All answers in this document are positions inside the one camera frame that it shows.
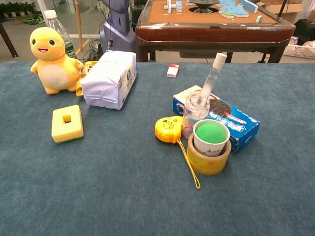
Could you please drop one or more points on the brown mahjong table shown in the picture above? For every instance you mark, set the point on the brown mahjong table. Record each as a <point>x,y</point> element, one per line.
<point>209,32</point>

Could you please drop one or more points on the blue felt table cover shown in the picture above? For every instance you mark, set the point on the blue felt table cover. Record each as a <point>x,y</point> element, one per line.
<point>123,184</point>

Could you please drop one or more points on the pale paper bag package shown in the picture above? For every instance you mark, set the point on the pale paper bag package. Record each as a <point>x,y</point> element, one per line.
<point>108,78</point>

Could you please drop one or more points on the dark table leg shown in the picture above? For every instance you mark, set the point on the dark table leg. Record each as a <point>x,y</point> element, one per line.
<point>8,41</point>

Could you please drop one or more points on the row of potted plants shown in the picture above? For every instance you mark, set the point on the row of potted plants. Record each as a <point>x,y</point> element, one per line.
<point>17,8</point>

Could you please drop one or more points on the blue grey machine base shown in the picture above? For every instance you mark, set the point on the blue grey machine base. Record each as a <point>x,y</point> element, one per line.
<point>118,32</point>

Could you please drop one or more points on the white paper cup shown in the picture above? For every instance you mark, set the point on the white paper cup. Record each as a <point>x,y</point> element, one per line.
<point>209,150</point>

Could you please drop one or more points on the black mahjong table centre dial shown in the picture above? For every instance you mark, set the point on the black mahjong table centre dial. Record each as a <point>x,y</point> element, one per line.
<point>204,6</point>

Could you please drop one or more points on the blue cookie box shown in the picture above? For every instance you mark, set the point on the blue cookie box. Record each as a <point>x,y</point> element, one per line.
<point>243,123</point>

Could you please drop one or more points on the clear test tube white cap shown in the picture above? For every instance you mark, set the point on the clear test tube white cap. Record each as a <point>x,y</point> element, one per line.
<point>211,76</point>

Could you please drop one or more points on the white plastic basket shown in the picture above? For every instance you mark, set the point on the white plastic basket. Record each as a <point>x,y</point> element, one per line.
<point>300,50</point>

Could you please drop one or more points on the single blue white mahjong tile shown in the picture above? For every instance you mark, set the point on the single blue white mahjong tile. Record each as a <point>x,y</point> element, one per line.
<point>259,19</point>

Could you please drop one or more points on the stacked blue white mahjong tiles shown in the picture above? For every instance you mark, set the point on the stacked blue white mahjong tiles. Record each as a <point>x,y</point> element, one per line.
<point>176,7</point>

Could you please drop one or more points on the clear glass jar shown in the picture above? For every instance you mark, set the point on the clear glass jar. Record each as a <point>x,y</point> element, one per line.
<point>194,114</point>

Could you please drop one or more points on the clear plastic water bottle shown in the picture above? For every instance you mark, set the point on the clear plastic water bottle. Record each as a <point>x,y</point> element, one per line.
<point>57,24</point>

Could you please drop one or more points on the red white cigarette box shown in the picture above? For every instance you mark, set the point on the red white cigarette box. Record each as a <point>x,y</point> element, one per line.
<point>172,72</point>

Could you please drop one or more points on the yellow plush toy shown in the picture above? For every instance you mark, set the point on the yellow plush toy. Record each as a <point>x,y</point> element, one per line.
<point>53,71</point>

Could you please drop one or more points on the black box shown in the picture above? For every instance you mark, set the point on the black box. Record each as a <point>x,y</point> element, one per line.
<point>304,32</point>

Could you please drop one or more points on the yellow sponge block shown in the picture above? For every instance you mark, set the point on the yellow sponge block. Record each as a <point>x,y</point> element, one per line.
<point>73,125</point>

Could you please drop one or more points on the cardboard box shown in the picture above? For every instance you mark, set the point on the cardboard box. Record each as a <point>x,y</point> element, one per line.
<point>295,9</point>

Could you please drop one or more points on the green ball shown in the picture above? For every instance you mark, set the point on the green ball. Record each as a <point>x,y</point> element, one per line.
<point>211,134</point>

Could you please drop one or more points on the yellow snack packet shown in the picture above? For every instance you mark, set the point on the yellow snack packet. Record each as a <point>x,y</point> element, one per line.
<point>79,89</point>

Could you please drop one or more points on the wooden pole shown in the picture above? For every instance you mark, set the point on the wooden pole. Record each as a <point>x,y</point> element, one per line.
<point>79,24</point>

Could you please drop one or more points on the yellow tape roll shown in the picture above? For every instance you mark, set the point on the yellow tape roll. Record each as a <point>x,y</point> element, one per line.
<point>206,166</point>

